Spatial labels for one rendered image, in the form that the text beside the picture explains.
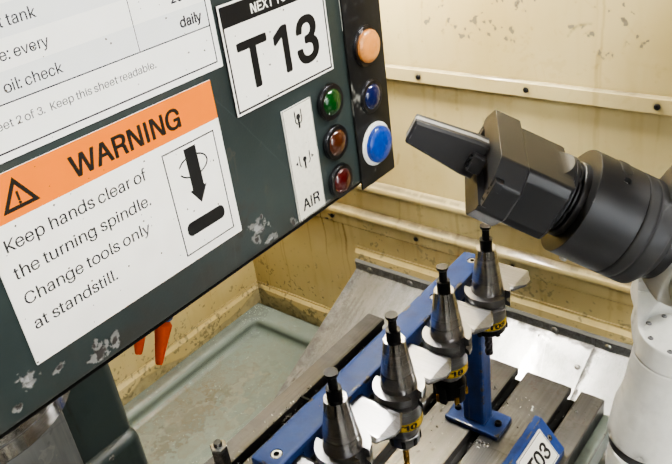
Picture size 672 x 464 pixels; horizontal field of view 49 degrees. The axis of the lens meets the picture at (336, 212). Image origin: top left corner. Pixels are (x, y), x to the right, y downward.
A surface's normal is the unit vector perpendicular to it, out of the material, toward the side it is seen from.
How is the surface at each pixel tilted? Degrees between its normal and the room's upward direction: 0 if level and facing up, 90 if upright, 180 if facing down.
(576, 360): 24
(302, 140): 90
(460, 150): 90
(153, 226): 90
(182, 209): 90
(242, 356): 0
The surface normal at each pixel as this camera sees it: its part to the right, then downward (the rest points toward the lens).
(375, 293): -0.36, -0.61
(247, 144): 0.78, 0.22
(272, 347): -0.12, -0.87
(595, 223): -0.06, 0.33
